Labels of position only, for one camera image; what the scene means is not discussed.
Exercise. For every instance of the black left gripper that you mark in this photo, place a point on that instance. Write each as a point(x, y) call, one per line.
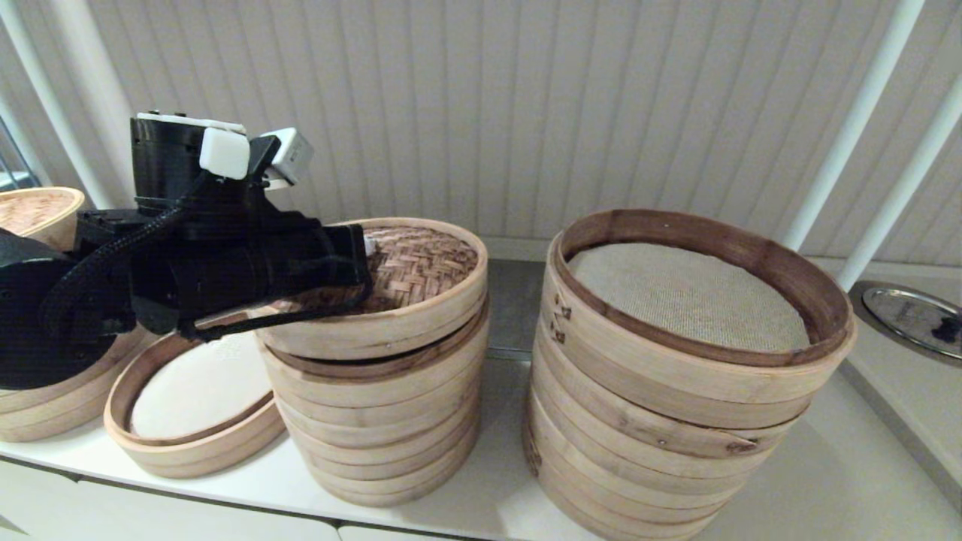
point(263, 263)

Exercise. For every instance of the woven bamboo steamer lid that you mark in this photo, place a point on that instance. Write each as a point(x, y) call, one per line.
point(421, 263)
point(37, 210)

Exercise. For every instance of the white round steamer liner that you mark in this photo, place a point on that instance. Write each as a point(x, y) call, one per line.
point(195, 391)

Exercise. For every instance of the tan mesh steamer liner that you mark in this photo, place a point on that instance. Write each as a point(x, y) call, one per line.
point(691, 297)

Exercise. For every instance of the large bamboo steamer basket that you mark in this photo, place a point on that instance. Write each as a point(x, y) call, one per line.
point(661, 530)
point(676, 451)
point(560, 511)
point(661, 500)
point(676, 391)

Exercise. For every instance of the stainless steel round lid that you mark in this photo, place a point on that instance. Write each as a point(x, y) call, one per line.
point(902, 312)

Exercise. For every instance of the white square connector block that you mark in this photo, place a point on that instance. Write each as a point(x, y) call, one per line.
point(224, 154)

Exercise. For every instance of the white cabinet front panel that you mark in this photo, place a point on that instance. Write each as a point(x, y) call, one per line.
point(22, 496)
point(210, 526)

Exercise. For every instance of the white metal pole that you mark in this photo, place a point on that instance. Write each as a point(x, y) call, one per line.
point(849, 128)
point(52, 113)
point(902, 195)

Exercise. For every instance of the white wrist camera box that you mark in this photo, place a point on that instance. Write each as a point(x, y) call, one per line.
point(293, 154)

